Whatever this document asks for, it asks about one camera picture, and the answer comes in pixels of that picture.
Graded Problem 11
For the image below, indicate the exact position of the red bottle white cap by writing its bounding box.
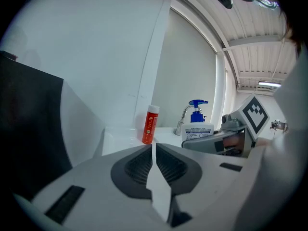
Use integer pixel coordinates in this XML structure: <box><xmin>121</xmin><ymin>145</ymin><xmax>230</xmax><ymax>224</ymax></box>
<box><xmin>141</xmin><ymin>104</ymin><xmax>160</xmax><ymax>145</ymax></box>

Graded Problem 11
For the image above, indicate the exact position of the beige roller blind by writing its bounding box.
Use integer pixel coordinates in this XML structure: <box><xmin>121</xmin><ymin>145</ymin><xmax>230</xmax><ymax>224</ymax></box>
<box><xmin>153</xmin><ymin>7</ymin><xmax>218</xmax><ymax>129</ymax></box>

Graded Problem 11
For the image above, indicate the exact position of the white bottle blue pump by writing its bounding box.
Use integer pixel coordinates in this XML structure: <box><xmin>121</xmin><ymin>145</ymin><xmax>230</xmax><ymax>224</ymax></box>
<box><xmin>180</xmin><ymin>99</ymin><xmax>215</xmax><ymax>148</ymax></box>

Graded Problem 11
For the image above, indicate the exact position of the person's torso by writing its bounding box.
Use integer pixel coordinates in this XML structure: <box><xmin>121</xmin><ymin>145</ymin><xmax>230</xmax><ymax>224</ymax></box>
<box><xmin>237</xmin><ymin>44</ymin><xmax>308</xmax><ymax>231</ymax></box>

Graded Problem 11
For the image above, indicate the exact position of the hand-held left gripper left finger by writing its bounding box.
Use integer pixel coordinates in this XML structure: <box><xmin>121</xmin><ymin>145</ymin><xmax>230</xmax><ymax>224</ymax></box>
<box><xmin>31</xmin><ymin>143</ymin><xmax>169</xmax><ymax>231</ymax></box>

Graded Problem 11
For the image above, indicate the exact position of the ceiling tube light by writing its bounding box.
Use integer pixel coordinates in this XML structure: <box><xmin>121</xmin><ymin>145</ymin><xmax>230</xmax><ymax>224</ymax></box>
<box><xmin>258</xmin><ymin>80</ymin><xmax>282</xmax><ymax>88</ymax></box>

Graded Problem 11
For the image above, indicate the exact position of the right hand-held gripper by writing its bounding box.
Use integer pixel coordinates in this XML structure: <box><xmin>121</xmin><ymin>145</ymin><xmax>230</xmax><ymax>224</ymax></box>
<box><xmin>181</xmin><ymin>94</ymin><xmax>270</xmax><ymax>158</ymax></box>

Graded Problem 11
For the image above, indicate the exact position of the chrome faucet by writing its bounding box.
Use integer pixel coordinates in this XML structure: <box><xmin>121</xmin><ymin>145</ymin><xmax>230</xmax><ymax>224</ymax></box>
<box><xmin>174</xmin><ymin>104</ymin><xmax>194</xmax><ymax>136</ymax></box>

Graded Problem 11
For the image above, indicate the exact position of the black glass-door fridge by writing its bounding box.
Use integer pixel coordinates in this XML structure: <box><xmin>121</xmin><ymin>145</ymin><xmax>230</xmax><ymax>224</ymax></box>
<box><xmin>0</xmin><ymin>50</ymin><xmax>106</xmax><ymax>203</ymax></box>

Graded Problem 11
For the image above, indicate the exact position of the person's right hand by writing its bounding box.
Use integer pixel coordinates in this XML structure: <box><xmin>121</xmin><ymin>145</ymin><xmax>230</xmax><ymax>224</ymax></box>
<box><xmin>224</xmin><ymin>135</ymin><xmax>244</xmax><ymax>148</ymax></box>

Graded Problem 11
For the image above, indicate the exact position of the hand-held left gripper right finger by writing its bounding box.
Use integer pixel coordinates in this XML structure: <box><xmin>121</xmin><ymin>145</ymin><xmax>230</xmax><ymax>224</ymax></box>
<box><xmin>155</xmin><ymin>142</ymin><xmax>252</xmax><ymax>230</ymax></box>

